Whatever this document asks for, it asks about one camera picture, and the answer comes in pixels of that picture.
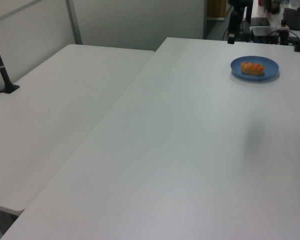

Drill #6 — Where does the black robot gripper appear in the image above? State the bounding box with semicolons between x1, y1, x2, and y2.
227;10;241;45

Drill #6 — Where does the orange glazed bread loaf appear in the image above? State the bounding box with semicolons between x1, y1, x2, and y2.
240;61;265;76

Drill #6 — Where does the grey electronics box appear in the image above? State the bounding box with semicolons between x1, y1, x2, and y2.
250;25;280;44

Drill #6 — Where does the yellow wooden door panel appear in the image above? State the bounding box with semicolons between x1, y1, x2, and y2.
206;0;228;20

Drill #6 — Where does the round blue plate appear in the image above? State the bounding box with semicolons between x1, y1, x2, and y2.
230;56;280;81

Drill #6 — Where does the dark grey box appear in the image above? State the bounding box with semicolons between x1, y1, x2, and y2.
282;7;300;30

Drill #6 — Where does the black camera stand pole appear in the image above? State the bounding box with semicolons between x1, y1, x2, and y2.
0;24;20;94

